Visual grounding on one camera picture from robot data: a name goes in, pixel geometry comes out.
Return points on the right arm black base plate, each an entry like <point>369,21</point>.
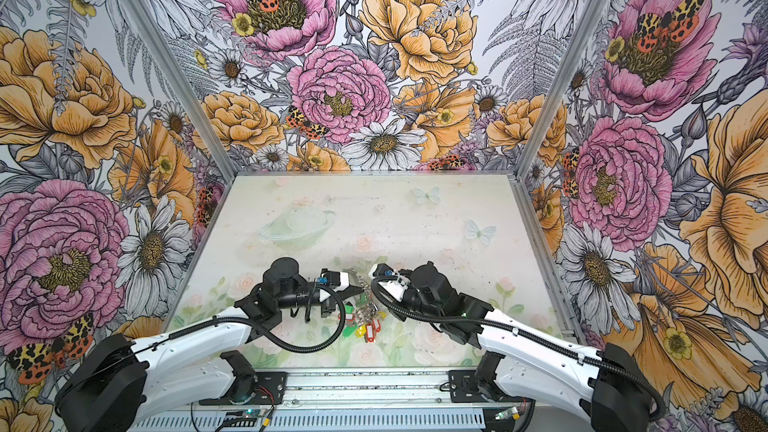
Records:
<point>464,386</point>

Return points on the green circuit board left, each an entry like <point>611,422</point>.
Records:
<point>249,418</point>

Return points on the green circuit board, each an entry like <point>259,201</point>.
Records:
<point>511,413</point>
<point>249,418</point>

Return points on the metal key organizer plate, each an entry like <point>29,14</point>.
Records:
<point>365,307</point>

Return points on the bunch of coloured key tags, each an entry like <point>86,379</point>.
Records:
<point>362,326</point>

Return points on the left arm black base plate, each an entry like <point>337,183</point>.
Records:
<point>261,388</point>

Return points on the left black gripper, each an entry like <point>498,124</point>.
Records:
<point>328,306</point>

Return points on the green circuit board right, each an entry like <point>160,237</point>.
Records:
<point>511,413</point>

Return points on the aluminium corner post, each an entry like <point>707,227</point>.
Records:
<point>582,34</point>
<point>144,20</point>

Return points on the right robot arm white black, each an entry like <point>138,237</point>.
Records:
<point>603,386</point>

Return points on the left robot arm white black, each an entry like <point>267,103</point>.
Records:
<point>122,381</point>

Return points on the aluminium front rail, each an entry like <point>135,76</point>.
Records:
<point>370,400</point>

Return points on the right aluminium corner post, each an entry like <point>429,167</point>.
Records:
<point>582,34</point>

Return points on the left aluminium corner post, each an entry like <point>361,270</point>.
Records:
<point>144,20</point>

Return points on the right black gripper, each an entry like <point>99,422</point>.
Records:
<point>390,293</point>

